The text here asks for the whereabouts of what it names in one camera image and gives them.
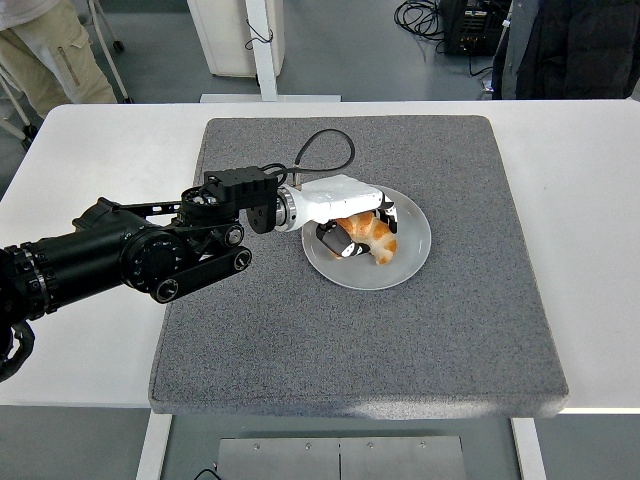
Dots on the round grey plate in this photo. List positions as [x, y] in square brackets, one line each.
[410, 260]

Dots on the white table leg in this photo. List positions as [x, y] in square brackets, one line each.
[152, 447]
[529, 450]

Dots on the black equipment box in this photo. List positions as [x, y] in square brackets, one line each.
[472, 30]

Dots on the grey felt mat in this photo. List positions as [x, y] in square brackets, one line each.
[350, 340]

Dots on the person in dark coat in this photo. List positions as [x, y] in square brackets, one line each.
[575, 50]

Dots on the golden croissant bread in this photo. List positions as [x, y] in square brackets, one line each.
[380, 239]

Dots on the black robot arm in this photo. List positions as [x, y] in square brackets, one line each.
[100, 260]

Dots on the white chair leg with caster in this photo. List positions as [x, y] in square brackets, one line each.
[112, 65]

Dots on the white post with base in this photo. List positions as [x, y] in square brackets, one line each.
[265, 70]

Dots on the person in light clothes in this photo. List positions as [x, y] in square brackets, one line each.
[55, 60]

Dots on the white wheeled frame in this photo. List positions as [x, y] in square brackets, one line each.
[20, 127]

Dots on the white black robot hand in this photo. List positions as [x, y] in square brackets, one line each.
[340, 195]

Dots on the grey metal plate with screws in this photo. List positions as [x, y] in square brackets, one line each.
[340, 460]

